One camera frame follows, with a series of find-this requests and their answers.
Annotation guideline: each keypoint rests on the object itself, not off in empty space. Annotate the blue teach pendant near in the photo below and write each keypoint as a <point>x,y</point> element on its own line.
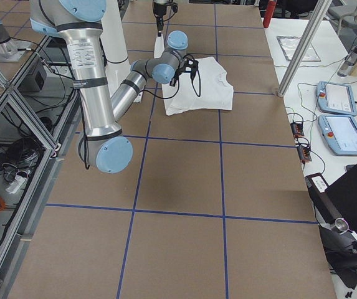
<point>339,133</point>

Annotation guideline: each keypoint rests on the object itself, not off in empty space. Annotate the red cylinder bottle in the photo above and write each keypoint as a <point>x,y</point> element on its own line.
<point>269,12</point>

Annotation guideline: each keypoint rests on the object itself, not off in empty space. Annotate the blue teach pendant far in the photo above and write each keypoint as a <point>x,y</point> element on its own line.
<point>336,98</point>

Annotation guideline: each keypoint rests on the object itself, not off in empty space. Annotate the aluminium frame rack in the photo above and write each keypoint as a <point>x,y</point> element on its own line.
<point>39,115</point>

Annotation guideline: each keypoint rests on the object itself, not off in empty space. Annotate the clear water bottle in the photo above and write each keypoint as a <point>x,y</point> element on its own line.
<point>349,63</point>

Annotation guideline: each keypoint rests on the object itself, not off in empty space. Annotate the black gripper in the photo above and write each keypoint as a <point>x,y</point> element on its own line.
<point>174,80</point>
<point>159,16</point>

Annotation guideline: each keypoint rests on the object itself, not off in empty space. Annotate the blue teach pendant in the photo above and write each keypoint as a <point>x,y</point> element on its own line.
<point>339,133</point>
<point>336,98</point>

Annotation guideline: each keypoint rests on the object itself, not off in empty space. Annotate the black laptop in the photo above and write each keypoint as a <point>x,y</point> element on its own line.
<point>337,205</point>

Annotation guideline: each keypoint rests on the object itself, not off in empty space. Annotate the aluminium camera post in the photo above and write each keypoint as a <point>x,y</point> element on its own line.
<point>306,38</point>

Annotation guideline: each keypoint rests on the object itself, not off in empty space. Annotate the white long-sleeve printed shirt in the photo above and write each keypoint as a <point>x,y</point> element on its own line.
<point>209,90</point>

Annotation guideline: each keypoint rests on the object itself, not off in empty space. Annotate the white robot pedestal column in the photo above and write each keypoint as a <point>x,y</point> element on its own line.
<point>112,37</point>

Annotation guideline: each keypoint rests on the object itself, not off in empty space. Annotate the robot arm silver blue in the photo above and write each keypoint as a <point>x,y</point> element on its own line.
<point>81,24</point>
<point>160,11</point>

